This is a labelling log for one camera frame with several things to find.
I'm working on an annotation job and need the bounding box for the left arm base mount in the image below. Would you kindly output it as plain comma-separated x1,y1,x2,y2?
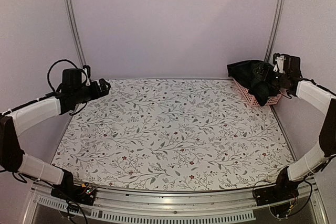
51,183,97,206

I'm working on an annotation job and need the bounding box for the right aluminium frame post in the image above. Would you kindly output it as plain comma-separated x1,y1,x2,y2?
264,0,285,62

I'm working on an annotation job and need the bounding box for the pink plastic basket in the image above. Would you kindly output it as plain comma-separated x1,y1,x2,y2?
234,79,282,107

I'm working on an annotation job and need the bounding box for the front aluminium rail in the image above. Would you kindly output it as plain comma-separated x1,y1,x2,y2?
23,178,331,223

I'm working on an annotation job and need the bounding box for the floral patterned table mat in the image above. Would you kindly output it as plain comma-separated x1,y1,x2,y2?
52,79,293,191

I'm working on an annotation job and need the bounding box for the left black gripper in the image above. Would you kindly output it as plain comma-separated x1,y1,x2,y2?
73,78,111,104

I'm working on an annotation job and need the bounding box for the aluminium frame post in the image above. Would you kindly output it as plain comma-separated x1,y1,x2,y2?
64,0,87,66
264,0,285,62

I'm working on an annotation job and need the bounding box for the left aluminium frame post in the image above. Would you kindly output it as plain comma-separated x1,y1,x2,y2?
64,0,87,66

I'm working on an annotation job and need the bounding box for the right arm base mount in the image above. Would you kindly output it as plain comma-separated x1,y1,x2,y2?
252,180,299,219

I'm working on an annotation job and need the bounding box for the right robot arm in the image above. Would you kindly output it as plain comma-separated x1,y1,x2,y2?
257,53,335,201

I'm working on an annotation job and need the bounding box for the dark green plaid skirt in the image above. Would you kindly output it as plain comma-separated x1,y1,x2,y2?
227,60,280,93

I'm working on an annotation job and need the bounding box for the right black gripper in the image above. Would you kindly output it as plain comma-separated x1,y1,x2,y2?
254,63,289,90

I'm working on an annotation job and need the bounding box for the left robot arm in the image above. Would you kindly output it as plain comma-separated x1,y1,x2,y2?
1,65,111,200

